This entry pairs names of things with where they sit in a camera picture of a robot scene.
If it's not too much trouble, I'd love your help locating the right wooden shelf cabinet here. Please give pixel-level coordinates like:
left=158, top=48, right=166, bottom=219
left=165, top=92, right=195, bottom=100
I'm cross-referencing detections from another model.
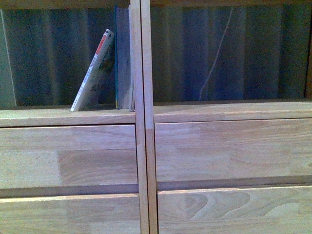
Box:
left=140, top=0, right=312, bottom=234

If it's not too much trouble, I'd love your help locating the left wooden shelf cabinet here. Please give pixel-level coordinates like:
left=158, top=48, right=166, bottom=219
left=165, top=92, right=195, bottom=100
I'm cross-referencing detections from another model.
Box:
left=0, top=0, right=150, bottom=234

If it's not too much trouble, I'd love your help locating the lower left wooden drawer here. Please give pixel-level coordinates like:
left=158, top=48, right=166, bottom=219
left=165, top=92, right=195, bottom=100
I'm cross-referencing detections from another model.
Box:
left=0, top=194, right=141, bottom=234

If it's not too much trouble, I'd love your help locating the grey pleated curtain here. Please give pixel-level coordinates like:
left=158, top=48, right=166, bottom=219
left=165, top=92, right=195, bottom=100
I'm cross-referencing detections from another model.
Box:
left=0, top=4, right=312, bottom=109

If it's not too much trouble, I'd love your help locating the lower right wooden drawer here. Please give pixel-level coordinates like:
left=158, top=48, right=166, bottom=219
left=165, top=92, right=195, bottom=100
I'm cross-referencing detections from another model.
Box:
left=158, top=186, right=312, bottom=234

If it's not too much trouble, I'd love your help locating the upright blue cover book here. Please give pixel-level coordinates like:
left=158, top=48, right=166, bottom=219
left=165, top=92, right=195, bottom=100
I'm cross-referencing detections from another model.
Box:
left=115, top=6, right=135, bottom=112

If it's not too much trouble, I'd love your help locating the wooden drawer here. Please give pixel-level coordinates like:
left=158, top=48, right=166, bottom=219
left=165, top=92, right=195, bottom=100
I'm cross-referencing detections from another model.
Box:
left=158, top=186, right=312, bottom=234
left=155, top=118, right=312, bottom=182
left=0, top=125, right=137, bottom=189
left=0, top=194, right=141, bottom=234

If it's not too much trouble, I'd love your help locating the wooden shelf cabinet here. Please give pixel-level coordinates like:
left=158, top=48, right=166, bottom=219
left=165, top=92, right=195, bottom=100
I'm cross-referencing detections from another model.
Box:
left=140, top=0, right=312, bottom=234
left=0, top=0, right=150, bottom=234

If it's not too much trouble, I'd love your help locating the leaning white spine book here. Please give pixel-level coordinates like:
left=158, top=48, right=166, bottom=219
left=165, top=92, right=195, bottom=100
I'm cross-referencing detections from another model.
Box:
left=70, top=29, right=115, bottom=112

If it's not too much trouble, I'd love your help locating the thin grey cable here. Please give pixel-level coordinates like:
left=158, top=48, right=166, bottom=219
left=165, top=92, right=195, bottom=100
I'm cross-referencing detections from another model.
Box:
left=198, top=6, right=234, bottom=101

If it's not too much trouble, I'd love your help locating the upper left wooden drawer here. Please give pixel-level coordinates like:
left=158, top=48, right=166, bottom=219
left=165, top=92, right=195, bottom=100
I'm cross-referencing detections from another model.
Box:
left=0, top=125, right=137, bottom=189

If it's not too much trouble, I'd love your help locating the upper right wooden drawer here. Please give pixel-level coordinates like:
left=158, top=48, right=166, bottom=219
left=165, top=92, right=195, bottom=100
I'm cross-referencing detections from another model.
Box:
left=155, top=118, right=312, bottom=182

